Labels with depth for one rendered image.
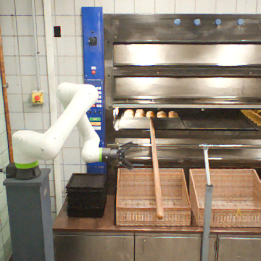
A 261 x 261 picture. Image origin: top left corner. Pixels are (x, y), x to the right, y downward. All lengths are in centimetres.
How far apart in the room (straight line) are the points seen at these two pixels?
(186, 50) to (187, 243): 146
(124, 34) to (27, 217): 156
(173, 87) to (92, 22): 81
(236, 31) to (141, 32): 73
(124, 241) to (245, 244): 88
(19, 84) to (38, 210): 131
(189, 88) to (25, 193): 155
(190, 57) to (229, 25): 37
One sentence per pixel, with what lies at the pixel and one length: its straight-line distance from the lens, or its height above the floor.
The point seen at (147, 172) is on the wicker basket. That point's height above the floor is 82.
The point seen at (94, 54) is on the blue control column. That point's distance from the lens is 279.
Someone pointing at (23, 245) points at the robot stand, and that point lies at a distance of 212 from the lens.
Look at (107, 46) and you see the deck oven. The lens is 281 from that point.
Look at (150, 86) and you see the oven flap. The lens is 283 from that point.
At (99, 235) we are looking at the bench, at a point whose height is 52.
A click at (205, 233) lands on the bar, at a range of 262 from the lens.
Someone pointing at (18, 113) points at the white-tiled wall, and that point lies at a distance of 304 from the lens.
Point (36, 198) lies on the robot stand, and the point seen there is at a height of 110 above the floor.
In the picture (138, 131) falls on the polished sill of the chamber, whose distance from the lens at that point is 290.
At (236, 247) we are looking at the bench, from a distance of 279.
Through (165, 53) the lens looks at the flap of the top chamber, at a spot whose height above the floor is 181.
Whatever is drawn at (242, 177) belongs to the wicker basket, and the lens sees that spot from 310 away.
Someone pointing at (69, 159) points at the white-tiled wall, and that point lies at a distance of 304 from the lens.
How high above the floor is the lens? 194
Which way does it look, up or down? 15 degrees down
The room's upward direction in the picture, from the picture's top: straight up
